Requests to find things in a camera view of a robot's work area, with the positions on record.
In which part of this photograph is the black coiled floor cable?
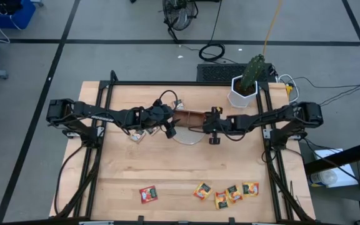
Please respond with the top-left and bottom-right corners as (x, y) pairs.
(197, 0), (227, 63)

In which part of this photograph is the black aluminium table frame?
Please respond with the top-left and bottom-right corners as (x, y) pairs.
(54, 69), (318, 225)

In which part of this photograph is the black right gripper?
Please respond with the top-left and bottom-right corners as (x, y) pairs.
(203, 106), (231, 146)

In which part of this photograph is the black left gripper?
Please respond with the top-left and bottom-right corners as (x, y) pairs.
(145, 98), (178, 140)

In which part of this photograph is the green cactus plant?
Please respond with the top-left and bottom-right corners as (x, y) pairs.
(239, 53), (266, 92)

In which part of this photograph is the black vented computer case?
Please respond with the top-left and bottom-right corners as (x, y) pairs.
(196, 62), (277, 84)

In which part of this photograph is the black floor fan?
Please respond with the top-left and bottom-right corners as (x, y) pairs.
(158, 0), (199, 44)

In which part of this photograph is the blue plastic bin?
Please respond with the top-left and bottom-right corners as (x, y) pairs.
(0, 0), (37, 29)

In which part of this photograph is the orange tea bag packet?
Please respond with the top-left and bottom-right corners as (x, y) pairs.
(226, 184), (244, 204)
(192, 181), (214, 201)
(241, 181), (260, 198)
(214, 191), (230, 210)

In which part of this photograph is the white hexagonal planter pot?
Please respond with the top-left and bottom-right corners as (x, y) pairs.
(227, 74), (259, 109)

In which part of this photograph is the white cardboard box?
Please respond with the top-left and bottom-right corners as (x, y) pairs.
(307, 148), (359, 189)

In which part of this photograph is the brown wooden tea box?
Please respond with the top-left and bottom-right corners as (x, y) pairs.
(172, 109), (206, 128)

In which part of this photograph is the red tea bag packet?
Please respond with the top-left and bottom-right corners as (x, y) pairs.
(139, 185), (159, 205)

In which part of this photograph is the yellow hanging cable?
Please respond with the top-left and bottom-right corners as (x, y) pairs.
(262, 0), (284, 58)

